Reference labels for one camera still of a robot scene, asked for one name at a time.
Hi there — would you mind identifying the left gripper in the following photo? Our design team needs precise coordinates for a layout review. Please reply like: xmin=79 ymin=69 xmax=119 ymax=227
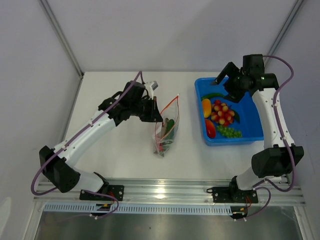
xmin=130 ymin=96 xmax=163 ymax=123

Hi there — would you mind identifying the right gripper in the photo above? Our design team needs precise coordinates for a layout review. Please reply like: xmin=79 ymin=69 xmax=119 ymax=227
xmin=210 ymin=62 xmax=249 ymax=104

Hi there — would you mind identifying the grey toy fish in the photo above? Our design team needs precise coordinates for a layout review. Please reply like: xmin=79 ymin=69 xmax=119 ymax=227
xmin=154 ymin=118 xmax=173 ymax=158

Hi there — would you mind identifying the clear zip bag orange zipper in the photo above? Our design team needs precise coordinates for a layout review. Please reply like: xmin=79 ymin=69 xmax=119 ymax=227
xmin=152 ymin=94 xmax=180 ymax=157

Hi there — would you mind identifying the green cucumber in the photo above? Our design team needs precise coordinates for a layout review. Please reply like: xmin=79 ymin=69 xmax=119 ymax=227
xmin=164 ymin=119 xmax=175 ymax=140

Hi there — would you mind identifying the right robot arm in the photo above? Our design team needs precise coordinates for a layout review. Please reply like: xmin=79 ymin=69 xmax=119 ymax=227
xmin=211 ymin=54 xmax=304 ymax=202

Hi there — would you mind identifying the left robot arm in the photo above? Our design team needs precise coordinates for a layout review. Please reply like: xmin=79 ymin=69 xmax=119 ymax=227
xmin=39 ymin=81 xmax=163 ymax=200

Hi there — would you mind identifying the green chili pepper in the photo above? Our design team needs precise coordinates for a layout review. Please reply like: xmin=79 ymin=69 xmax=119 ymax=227
xmin=201 ymin=93 xmax=224 ymax=101

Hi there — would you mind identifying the red cherry bunch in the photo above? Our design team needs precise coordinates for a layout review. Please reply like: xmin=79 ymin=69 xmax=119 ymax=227
xmin=210 ymin=99 xmax=236 ymax=127

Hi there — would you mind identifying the yellow orange mango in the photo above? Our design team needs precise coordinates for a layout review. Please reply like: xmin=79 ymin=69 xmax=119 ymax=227
xmin=201 ymin=98 xmax=212 ymax=119

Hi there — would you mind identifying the blue plastic bin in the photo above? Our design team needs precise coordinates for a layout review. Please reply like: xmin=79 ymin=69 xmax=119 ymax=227
xmin=194 ymin=77 xmax=264 ymax=146

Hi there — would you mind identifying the green grape bunch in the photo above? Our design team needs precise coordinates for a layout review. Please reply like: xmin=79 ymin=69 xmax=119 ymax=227
xmin=216 ymin=125 xmax=242 ymax=138

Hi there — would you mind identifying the red orange mango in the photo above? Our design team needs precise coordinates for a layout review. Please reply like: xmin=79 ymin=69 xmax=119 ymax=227
xmin=204 ymin=118 xmax=216 ymax=139

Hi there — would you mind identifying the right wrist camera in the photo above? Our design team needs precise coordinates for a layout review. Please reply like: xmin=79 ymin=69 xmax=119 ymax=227
xmin=240 ymin=63 xmax=250 ymax=76

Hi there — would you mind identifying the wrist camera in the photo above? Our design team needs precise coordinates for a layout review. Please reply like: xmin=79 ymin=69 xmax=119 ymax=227
xmin=144 ymin=81 xmax=159 ymax=99
xmin=240 ymin=63 xmax=250 ymax=76

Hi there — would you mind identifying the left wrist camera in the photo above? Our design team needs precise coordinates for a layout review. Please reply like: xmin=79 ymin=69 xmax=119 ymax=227
xmin=144 ymin=81 xmax=159 ymax=99

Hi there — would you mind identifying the aluminium mounting rail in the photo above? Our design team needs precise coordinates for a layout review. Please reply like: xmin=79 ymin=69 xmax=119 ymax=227
xmin=33 ymin=178 xmax=306 ymax=207

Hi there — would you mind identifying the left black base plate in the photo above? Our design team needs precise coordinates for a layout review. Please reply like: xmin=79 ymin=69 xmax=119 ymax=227
xmin=79 ymin=185 xmax=125 ymax=202

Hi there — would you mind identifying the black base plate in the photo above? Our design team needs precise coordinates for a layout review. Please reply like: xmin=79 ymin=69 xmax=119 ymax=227
xmin=79 ymin=185 xmax=125 ymax=202
xmin=211 ymin=187 xmax=259 ymax=204

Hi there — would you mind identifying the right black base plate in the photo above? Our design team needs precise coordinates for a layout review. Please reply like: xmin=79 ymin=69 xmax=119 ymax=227
xmin=211 ymin=187 xmax=259 ymax=204

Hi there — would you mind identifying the right aluminium frame post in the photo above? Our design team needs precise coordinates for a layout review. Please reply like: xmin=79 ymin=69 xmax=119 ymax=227
xmin=263 ymin=0 xmax=308 ymax=56

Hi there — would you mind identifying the aluminium frame post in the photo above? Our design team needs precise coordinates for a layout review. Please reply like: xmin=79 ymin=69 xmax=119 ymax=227
xmin=38 ymin=0 xmax=84 ymax=79
xmin=263 ymin=0 xmax=308 ymax=56

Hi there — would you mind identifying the white slotted cable duct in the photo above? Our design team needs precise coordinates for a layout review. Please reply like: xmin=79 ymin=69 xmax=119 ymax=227
xmin=43 ymin=202 xmax=233 ymax=216

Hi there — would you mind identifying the left aluminium frame post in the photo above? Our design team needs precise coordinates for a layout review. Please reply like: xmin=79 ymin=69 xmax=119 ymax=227
xmin=38 ymin=0 xmax=84 ymax=79

